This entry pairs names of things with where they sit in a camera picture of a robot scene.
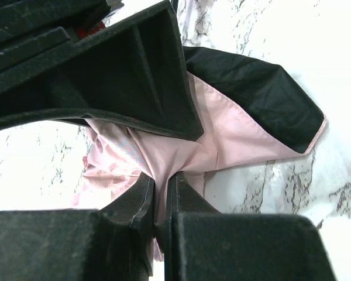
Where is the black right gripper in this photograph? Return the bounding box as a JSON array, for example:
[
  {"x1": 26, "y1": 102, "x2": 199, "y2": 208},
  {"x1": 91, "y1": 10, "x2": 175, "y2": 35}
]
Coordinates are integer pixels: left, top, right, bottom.
[{"x1": 0, "y1": 1, "x2": 111, "y2": 85}]

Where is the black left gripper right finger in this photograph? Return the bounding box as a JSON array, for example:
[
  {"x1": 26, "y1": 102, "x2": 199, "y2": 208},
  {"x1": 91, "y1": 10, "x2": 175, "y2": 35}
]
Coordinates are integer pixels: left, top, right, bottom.
[{"x1": 164, "y1": 173, "x2": 335, "y2": 281}]

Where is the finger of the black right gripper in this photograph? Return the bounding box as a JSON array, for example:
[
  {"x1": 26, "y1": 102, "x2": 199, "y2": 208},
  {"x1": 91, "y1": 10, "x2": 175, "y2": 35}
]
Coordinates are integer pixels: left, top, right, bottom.
[{"x1": 0, "y1": 1, "x2": 204, "y2": 141}]

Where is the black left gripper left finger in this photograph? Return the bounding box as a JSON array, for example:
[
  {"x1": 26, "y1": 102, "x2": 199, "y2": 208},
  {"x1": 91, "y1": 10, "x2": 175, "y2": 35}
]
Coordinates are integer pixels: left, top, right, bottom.
[{"x1": 0, "y1": 174, "x2": 154, "y2": 280}]

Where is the pink folding umbrella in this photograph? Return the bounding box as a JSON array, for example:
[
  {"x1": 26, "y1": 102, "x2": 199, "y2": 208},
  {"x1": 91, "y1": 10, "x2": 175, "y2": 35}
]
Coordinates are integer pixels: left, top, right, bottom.
[{"x1": 71, "y1": 47, "x2": 326, "y2": 262}]

